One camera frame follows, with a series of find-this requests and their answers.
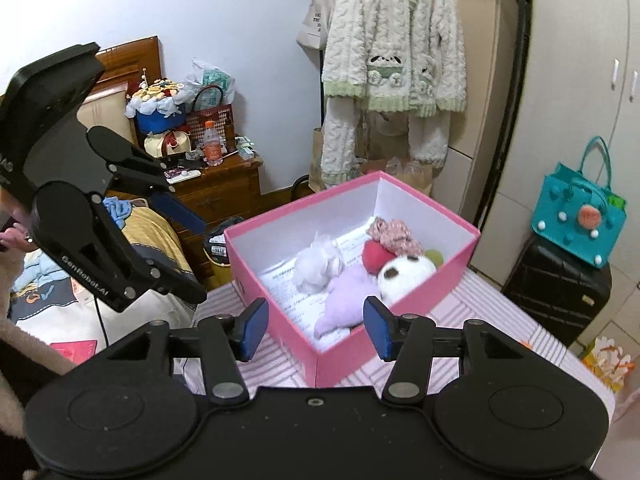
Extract bin with black bag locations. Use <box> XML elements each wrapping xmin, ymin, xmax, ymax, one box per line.
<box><xmin>202</xmin><ymin>216</ymin><xmax>246</xmax><ymax>291</ymax></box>

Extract white plastic bag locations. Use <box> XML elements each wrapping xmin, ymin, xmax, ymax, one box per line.
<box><xmin>184</xmin><ymin>58</ymin><xmax>236</xmax><ymax>104</ymax></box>

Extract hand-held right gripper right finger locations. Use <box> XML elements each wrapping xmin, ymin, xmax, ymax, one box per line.
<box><xmin>363</xmin><ymin>296</ymin><xmax>539</xmax><ymax>406</ymax></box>

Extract yellow blanket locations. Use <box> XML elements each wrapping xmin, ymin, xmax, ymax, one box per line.
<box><xmin>102</xmin><ymin>205</ymin><xmax>199</xmax><ymax>281</ymax></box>

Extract red woven handbag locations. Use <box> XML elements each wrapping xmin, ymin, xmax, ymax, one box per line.
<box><xmin>186</xmin><ymin>85</ymin><xmax>237</xmax><ymax>149</ymax></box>

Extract white canvas tote bag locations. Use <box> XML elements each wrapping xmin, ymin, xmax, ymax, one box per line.
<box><xmin>296</xmin><ymin>0</ymin><xmax>334</xmax><ymax>51</ymax></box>

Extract white plush toy brown ears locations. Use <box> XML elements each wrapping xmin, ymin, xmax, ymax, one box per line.
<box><xmin>377</xmin><ymin>254</ymin><xmax>437</xmax><ymax>306</ymax></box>

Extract purple plush toy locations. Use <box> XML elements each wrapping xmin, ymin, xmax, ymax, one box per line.
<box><xmin>313</xmin><ymin>262</ymin><xmax>384</xmax><ymax>337</ymax></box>

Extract wooden headboard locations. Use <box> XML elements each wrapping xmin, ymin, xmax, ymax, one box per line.
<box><xmin>75</xmin><ymin>36</ymin><xmax>164</xmax><ymax>144</ymax></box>

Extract white printed paper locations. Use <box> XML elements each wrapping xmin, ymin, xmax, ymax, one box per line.
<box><xmin>257</xmin><ymin>232</ymin><xmax>374</xmax><ymax>346</ymax></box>

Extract wooden nightstand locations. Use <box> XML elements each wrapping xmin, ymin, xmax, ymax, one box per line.
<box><xmin>165</xmin><ymin>152</ymin><xmax>265</xmax><ymax>271</ymax></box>

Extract red envelope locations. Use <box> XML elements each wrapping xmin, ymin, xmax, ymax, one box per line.
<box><xmin>49</xmin><ymin>339</ymin><xmax>99</xmax><ymax>365</ymax></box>

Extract pink cardboard box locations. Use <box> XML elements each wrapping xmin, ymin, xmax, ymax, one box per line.
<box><xmin>223</xmin><ymin>170</ymin><xmax>482</xmax><ymax>389</ymax></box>

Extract red orange plush ball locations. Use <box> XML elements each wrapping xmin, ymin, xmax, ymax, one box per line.
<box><xmin>361</xmin><ymin>240</ymin><xmax>399</xmax><ymax>276</ymax></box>

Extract small white fluffy plush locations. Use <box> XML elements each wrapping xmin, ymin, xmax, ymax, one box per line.
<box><xmin>292</xmin><ymin>231</ymin><xmax>346</xmax><ymax>294</ymax></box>

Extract blue wrapped flower bouquet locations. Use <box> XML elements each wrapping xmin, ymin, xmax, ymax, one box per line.
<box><xmin>125</xmin><ymin>67</ymin><xmax>189</xmax><ymax>136</ymax></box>

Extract brown paper bag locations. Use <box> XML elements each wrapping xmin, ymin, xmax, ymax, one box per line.
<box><xmin>360</xmin><ymin>157</ymin><xmax>434</xmax><ymax>196</ymax></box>
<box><xmin>308</xmin><ymin>127</ymin><xmax>326</xmax><ymax>192</ymax></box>

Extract orange white gift bag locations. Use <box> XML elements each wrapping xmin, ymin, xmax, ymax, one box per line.
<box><xmin>580</xmin><ymin>336</ymin><xmax>636</xmax><ymax>394</ymax></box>

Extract pink floral scrunchie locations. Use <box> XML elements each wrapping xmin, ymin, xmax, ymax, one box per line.
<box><xmin>366</xmin><ymin>216</ymin><xmax>425</xmax><ymax>257</ymax></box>

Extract beige small gift bag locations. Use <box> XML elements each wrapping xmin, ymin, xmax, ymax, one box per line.
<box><xmin>145</xmin><ymin>129</ymin><xmax>194</xmax><ymax>159</ymax></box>

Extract beige wardrobe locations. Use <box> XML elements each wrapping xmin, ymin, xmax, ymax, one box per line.
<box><xmin>447</xmin><ymin>0</ymin><xmax>640</xmax><ymax>346</ymax></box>

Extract plastic water bottle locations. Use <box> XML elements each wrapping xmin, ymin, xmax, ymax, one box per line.
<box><xmin>202</xmin><ymin>120</ymin><xmax>224</xmax><ymax>167</ymax></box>

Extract white printed cloth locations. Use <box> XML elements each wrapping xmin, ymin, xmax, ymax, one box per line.
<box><xmin>10</xmin><ymin>270</ymin><xmax>196</xmax><ymax>361</ymax></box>

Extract teal handbag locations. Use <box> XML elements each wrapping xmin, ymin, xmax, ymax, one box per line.
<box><xmin>530</xmin><ymin>136</ymin><xmax>629</xmax><ymax>270</ymax></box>

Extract white fluffy pants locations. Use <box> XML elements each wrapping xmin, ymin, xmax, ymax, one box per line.
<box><xmin>320</xmin><ymin>95</ymin><xmax>451</xmax><ymax>189</ymax></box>

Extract black suitcase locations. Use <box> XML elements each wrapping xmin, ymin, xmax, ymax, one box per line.
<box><xmin>501</xmin><ymin>234</ymin><xmax>614</xmax><ymax>349</ymax></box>

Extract light blue cloth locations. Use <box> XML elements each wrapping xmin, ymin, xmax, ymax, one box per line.
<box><xmin>12</xmin><ymin>250</ymin><xmax>66</xmax><ymax>291</ymax></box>

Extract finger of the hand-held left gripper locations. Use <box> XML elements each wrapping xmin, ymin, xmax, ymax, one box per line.
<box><xmin>105</xmin><ymin>145</ymin><xmax>207</xmax><ymax>235</ymax></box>
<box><xmin>91</xmin><ymin>192</ymin><xmax>208</xmax><ymax>306</ymax></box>

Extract black vertical strip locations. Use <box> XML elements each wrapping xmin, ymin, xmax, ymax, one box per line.
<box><xmin>472</xmin><ymin>0</ymin><xmax>534</xmax><ymax>224</ymax></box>

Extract white fluffy cardigan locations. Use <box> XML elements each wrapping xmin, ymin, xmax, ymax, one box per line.
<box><xmin>320</xmin><ymin>0</ymin><xmax>469</xmax><ymax>114</ymax></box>

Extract person's left forearm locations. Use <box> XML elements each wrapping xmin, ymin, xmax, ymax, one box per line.
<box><xmin>0</xmin><ymin>255</ymin><xmax>76</xmax><ymax>426</ymax></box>

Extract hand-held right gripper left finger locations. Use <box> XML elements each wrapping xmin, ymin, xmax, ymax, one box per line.
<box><xmin>97</xmin><ymin>297</ymin><xmax>271</xmax><ymax>406</ymax></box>

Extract person's left hand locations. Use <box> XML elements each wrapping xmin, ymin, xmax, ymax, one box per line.
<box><xmin>0</xmin><ymin>187</ymin><xmax>37</xmax><ymax>257</ymax></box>

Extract pink striped bed sheet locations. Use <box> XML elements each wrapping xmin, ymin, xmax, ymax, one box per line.
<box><xmin>175</xmin><ymin>265</ymin><xmax>617</xmax><ymax>411</ymax></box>

